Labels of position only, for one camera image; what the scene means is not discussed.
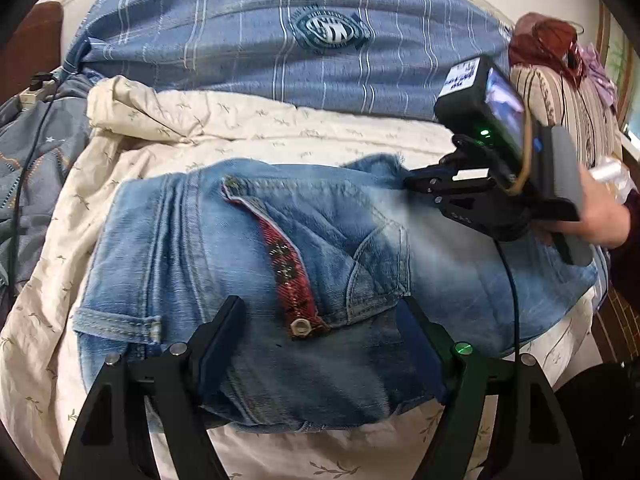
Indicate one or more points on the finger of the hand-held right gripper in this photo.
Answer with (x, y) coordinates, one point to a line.
(440, 177)

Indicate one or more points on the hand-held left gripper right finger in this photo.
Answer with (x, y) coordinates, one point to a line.
(417, 347)

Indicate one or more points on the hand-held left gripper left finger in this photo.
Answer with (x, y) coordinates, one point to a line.
(217, 355)

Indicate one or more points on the light blue denim pants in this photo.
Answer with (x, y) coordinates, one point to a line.
(250, 240)

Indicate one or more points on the person's right hand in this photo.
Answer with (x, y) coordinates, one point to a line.
(605, 215)

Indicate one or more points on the striped beige pillow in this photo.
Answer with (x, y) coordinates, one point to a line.
(565, 105)

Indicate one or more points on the red cloth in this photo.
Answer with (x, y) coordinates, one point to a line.
(542, 40)

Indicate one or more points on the purple cloth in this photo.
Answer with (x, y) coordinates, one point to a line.
(597, 75)

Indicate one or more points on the white bottle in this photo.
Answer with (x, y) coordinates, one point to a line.
(605, 170)

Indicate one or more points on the dark cloth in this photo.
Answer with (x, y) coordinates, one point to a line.
(600, 420)

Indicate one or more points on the cream floral bed sheet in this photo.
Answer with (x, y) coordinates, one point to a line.
(160, 125)

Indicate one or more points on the blue plaid quilt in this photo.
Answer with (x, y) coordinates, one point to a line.
(225, 35)

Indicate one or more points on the grey-blue star blanket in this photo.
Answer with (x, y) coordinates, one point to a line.
(35, 160)

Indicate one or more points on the white power strip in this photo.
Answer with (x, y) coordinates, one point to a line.
(36, 89)

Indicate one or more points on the brown wooden headboard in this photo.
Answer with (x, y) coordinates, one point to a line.
(30, 45)

